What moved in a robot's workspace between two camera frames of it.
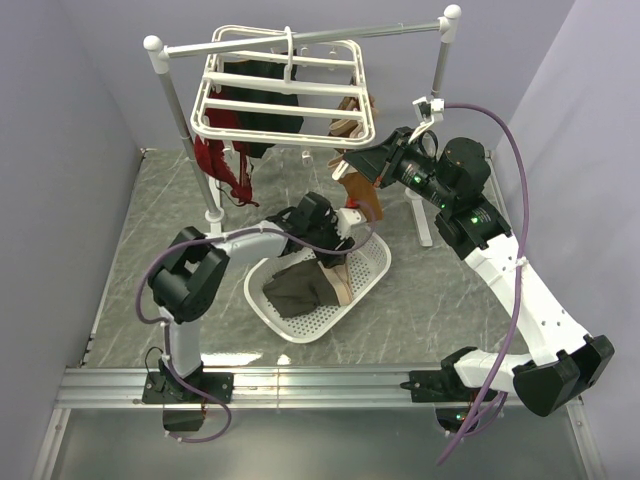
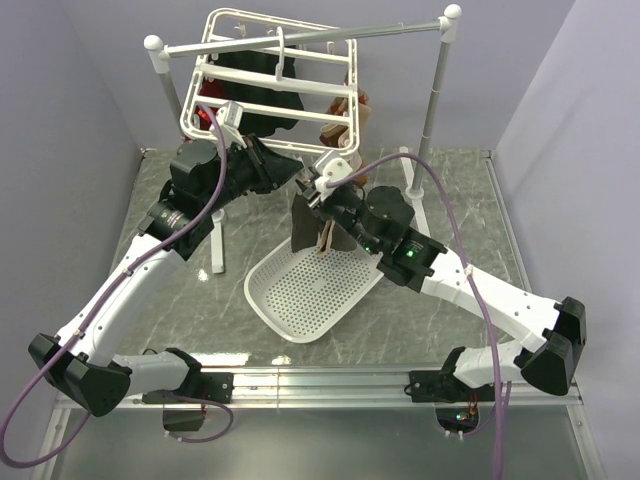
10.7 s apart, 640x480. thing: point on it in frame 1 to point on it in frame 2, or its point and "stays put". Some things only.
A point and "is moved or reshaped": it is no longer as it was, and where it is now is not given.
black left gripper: x=337 y=241 to x=272 y=169
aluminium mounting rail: x=265 y=388 stays put
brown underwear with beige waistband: x=360 y=190 is moved or reshaped
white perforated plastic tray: x=367 y=267 stays put
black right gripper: x=381 y=162 to x=321 y=205
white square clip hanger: x=313 y=93 is moved or reshaped
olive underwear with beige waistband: x=309 y=288 is moved or reshaped
